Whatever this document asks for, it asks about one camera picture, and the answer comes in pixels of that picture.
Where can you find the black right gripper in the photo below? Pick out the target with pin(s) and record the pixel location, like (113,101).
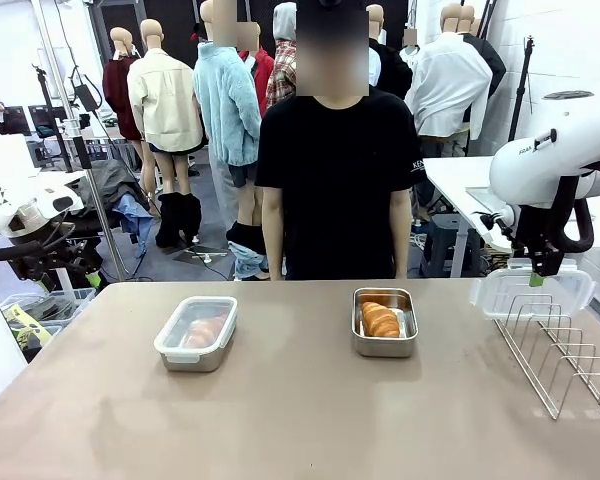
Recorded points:
(542,240)

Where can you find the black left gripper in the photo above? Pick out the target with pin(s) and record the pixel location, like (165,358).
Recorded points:
(35,260)

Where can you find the clear plastic clip lid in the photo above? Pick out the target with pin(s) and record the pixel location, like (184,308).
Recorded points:
(510,300)
(200,325)

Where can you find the golden brown croissant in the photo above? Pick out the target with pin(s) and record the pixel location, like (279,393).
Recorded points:
(207,332)
(380,320)

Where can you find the rectangular stainless steel container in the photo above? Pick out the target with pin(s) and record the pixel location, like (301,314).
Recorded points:
(385,347)
(195,364)

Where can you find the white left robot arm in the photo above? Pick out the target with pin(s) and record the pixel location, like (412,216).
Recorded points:
(15,175)

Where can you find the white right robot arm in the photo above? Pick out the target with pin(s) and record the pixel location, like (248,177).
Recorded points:
(540,165)

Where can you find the person's right forearm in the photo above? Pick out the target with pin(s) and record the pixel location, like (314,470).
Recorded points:
(272,235)

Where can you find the person's left forearm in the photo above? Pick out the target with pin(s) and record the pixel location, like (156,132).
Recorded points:
(401,235)

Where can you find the clear plastic storage bin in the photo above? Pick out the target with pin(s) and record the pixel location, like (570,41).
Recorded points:
(65,300)

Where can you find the yellow printed bag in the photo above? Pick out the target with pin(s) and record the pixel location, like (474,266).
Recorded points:
(27,325)

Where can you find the blue cloth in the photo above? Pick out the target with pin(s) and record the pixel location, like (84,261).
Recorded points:
(135,215)

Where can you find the grey stool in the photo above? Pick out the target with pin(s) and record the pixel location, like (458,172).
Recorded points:
(447,240)

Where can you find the dark grey cloth pile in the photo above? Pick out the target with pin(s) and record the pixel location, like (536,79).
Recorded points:
(110,185)

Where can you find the white side table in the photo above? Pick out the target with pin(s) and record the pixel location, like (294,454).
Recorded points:
(455,175)

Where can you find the slanted silver metal pole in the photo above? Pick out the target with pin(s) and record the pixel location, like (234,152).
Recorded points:
(75,130)

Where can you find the black tripod stand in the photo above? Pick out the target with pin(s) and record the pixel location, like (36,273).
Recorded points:
(525,85)
(47,110)

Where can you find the crumpled blue jeans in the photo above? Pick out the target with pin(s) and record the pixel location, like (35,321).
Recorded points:
(247,265)

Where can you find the black power adapter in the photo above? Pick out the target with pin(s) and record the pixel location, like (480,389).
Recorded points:
(87,95)

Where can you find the mannequin in burgundy coat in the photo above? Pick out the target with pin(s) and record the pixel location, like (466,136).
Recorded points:
(117,85)

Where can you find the mannequin in cream jacket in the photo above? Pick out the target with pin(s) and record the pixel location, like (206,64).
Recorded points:
(162,100)

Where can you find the mannequin in white shirt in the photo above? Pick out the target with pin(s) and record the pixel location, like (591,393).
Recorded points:
(450,85)

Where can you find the mannequin in black coat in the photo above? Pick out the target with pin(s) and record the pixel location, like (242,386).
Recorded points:
(495,65)

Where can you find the person in black t-shirt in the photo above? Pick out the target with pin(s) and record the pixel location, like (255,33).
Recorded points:
(337,175)

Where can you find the mannequin in light-blue fleece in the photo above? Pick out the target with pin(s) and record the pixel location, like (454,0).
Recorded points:
(230,110)

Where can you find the mannequin in black jacket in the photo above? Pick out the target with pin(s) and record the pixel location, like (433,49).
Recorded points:
(392,70)

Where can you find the mannequin in red jacket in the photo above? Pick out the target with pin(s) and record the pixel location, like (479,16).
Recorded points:
(260,70)

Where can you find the mannequin in plaid hooded shirt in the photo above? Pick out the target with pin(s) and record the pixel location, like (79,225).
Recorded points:
(282,70)

